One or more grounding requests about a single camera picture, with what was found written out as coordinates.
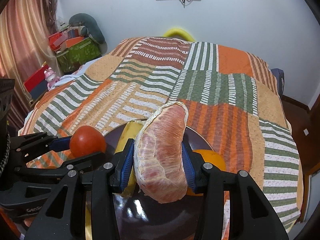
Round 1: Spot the red tomato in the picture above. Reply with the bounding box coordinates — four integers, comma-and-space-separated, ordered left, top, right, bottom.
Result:
69, 125, 107, 158

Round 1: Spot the large orange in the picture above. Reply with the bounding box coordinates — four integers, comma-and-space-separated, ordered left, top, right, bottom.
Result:
182, 147, 226, 196

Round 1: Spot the red and navy box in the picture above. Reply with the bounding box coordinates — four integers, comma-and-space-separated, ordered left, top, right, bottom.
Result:
24, 63, 49, 100

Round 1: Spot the dark purple plate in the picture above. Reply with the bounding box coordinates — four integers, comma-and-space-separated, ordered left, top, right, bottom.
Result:
103, 119, 216, 240

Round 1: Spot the pink toy figure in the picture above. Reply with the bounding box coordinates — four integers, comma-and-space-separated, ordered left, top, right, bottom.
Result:
44, 67, 60, 90

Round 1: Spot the green storage box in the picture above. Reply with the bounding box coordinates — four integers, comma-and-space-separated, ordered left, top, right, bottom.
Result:
56, 37, 101, 74

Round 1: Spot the patchwork striped bedspread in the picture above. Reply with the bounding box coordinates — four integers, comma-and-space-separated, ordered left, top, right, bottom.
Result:
21, 37, 302, 231

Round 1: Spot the pink striped curtain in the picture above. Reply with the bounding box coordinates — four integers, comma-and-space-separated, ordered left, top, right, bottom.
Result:
1, 0, 61, 129

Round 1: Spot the grey neck pillow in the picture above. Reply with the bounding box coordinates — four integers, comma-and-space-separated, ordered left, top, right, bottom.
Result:
69, 13, 105, 44

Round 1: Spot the dark blue bag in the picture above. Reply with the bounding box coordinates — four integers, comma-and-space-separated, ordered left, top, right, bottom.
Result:
271, 68, 285, 98

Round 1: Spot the yellow foam ring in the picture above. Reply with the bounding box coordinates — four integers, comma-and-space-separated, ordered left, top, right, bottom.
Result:
163, 28, 196, 42

